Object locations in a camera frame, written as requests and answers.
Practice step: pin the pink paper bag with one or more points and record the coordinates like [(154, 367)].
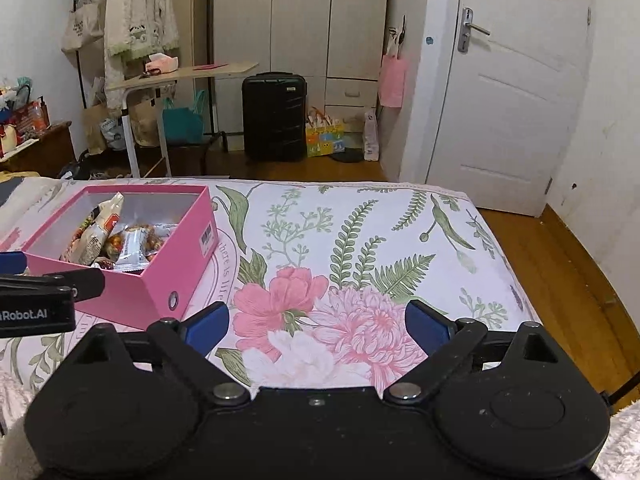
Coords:
[(392, 82)]

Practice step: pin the teal bag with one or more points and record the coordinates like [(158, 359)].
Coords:
[(182, 122)]

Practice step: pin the floral bedsheet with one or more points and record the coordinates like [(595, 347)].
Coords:
[(350, 240)]

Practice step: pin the white fluffy cloth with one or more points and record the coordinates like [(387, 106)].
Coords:
[(620, 445), (15, 410)]

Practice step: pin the cream bag with red ribbon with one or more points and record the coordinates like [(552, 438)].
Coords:
[(7, 140)]

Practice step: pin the white door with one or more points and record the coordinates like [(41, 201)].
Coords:
[(520, 110)]

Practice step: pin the patterned plastic bag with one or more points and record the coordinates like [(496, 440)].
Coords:
[(112, 135)]

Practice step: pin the beige noodle packet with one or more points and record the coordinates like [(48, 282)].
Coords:
[(95, 232)]

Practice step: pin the pink tissue box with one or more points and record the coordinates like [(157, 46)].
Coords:
[(161, 64)]

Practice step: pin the beige tote bag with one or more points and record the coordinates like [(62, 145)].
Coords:
[(82, 27)]

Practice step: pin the wooden tilting table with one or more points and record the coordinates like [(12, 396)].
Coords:
[(200, 71)]

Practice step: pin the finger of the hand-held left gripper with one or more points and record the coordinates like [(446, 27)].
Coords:
[(12, 262), (85, 282)]

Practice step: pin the pink cardboard box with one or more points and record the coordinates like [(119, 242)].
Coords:
[(165, 280)]

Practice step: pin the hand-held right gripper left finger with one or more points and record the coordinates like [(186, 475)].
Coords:
[(210, 327)]

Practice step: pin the black suitcase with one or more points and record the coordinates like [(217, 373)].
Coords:
[(275, 115)]

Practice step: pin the wooden nightstand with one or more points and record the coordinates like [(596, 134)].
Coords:
[(45, 152)]

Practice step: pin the white wardrobe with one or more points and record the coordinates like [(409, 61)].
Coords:
[(300, 15)]

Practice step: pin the brown paper bag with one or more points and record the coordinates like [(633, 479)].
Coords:
[(95, 130), (147, 125)]

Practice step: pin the cream knitted cardigan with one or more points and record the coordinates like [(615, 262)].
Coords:
[(140, 15)]

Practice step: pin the white plastic bag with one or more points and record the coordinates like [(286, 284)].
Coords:
[(371, 135)]

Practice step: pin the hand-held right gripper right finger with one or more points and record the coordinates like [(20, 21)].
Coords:
[(430, 327)]

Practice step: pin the yellow gift bag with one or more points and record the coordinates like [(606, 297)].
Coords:
[(325, 140)]

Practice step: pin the clear bag of coated peanuts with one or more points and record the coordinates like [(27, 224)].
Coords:
[(155, 240)]

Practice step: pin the black round floor mat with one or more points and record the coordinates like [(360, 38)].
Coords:
[(346, 156)]

